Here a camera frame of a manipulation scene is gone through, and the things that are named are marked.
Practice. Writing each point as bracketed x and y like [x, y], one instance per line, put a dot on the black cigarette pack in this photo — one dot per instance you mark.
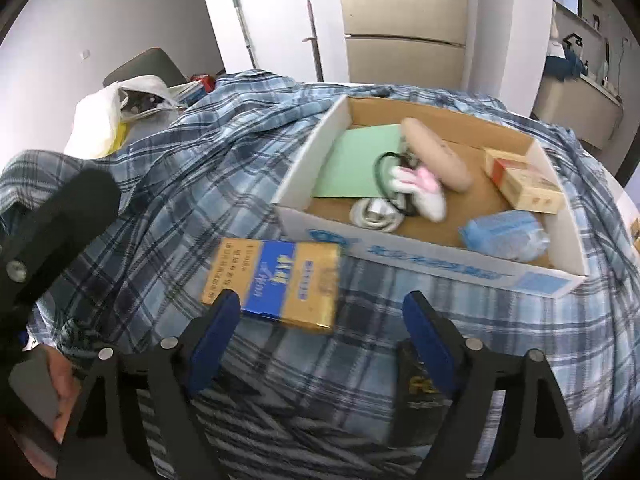
[420, 385]

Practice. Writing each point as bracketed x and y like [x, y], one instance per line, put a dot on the blue cloth on vanity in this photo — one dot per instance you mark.
[562, 65]

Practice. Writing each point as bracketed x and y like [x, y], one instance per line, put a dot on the red packet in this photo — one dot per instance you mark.
[204, 82]

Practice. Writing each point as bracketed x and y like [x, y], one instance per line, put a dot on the dark wooden stick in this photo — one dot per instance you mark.
[314, 45]

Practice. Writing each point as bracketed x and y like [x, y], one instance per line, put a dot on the white plastic bag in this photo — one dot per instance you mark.
[95, 120]

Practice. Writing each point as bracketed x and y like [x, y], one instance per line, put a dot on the black faucet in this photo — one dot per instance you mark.
[572, 39]

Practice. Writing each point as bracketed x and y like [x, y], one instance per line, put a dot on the white pink plush toy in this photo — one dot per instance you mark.
[425, 200]

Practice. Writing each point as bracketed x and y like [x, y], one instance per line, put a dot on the beige vanity cabinet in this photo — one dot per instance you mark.
[575, 105]

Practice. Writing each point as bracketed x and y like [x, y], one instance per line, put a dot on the blue gold cigarette pack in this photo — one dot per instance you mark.
[280, 280]

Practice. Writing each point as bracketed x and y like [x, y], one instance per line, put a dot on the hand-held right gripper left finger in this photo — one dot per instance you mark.
[215, 340]

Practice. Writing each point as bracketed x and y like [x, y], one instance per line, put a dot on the grey chair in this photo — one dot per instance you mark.
[150, 65]

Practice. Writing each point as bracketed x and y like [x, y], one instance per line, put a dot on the blue tissue packet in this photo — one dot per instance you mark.
[505, 235]

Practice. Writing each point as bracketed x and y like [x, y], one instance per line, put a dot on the black door frame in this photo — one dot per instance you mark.
[631, 160]

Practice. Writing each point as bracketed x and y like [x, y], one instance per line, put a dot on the tan red cigarette pack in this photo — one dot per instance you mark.
[530, 190]

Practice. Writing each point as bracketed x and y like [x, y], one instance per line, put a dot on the blue plaid shirt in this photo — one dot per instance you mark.
[175, 210]

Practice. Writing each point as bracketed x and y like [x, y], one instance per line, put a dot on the beige drawer cabinet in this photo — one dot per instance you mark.
[400, 10]

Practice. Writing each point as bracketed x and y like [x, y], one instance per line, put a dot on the person's left hand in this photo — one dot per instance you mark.
[65, 390]

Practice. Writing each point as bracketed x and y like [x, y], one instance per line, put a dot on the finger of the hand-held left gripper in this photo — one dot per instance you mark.
[55, 240]

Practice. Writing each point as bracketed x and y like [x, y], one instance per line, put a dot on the green pouch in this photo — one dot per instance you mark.
[350, 160]

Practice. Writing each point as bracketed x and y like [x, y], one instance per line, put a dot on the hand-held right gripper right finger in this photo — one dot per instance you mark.
[430, 340]

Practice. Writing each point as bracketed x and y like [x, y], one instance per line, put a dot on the white cardboard box tray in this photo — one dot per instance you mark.
[325, 237]

